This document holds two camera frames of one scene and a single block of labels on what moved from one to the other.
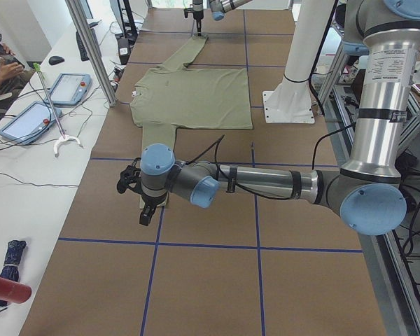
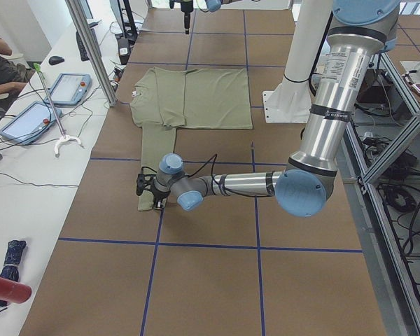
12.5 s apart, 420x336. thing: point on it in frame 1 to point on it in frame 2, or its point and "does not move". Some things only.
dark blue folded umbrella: x=10 y=268 does not move
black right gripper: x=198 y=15 to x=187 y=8
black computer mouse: x=55 y=59 does not move
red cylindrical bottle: x=6 y=289 does not move
